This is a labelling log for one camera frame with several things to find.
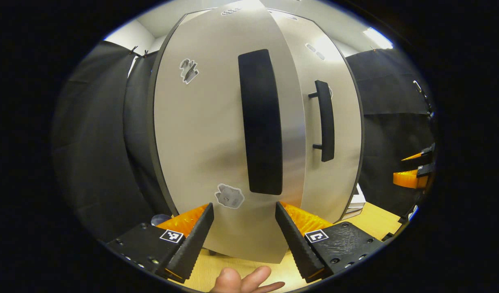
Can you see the white grey shoe cabinet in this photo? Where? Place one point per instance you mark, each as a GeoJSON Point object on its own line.
{"type": "Point", "coordinates": [180, 162]}

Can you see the black backdrop cloth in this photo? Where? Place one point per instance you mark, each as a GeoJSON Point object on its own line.
{"type": "Point", "coordinates": [392, 93]}
{"type": "Point", "coordinates": [95, 142]}

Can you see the grey book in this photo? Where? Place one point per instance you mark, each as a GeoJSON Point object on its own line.
{"type": "Point", "coordinates": [353, 212]}

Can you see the ceiling light panel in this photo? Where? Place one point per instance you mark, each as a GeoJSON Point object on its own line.
{"type": "Point", "coordinates": [377, 38]}

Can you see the white shoe cabinet door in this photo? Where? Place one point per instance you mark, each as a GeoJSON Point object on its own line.
{"type": "Point", "coordinates": [200, 101]}
{"type": "Point", "coordinates": [343, 171]}

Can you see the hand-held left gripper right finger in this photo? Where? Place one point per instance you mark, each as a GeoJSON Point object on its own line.
{"type": "Point", "coordinates": [296, 244]}

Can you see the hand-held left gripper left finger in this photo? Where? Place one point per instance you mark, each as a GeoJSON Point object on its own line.
{"type": "Point", "coordinates": [194, 244]}

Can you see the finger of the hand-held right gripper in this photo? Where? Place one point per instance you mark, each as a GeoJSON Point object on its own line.
{"type": "Point", "coordinates": [408, 179]}
{"type": "Point", "coordinates": [427, 151]}

